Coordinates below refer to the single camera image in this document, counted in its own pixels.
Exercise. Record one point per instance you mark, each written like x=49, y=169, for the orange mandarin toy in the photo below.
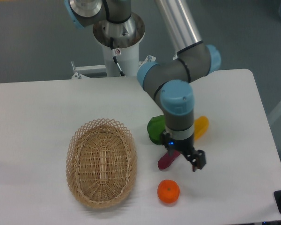
x=168, y=191

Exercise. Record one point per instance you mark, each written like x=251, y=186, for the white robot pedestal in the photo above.
x=120, y=46

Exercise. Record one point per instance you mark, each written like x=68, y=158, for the woven wicker basket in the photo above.
x=101, y=163

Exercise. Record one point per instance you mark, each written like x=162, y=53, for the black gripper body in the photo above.
x=186, y=148

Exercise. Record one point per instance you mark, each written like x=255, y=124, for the yellow pepper toy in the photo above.
x=201, y=125

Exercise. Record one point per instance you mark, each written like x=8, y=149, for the green bok choy toy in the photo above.
x=155, y=128

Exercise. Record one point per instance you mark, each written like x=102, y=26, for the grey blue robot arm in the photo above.
x=167, y=84

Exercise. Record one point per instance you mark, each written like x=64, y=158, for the purple sweet potato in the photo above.
x=166, y=160

